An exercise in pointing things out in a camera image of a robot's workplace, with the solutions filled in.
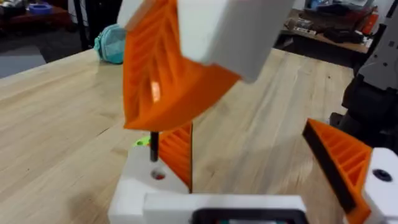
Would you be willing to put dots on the white orange left gripper right finger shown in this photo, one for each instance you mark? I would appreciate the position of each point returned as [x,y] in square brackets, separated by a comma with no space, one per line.
[351,161]

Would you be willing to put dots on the finger of the white orange right gripper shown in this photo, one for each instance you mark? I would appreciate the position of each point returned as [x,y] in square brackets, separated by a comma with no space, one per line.
[128,12]
[161,77]

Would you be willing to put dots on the white orange left gripper left finger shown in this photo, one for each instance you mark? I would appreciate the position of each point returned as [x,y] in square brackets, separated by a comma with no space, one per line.
[136,186]

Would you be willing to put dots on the teal soft zip bag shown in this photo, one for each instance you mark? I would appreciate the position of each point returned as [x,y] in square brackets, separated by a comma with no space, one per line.
[110,45]

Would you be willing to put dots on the green disc with holes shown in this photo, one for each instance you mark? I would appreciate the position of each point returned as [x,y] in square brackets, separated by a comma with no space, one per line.
[141,142]

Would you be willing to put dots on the blue tape roll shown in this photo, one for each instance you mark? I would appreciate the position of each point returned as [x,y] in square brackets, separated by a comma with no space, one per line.
[40,8]

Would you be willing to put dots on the cluttered wooden side table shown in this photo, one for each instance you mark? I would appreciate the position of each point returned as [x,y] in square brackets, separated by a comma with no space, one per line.
[329,28]

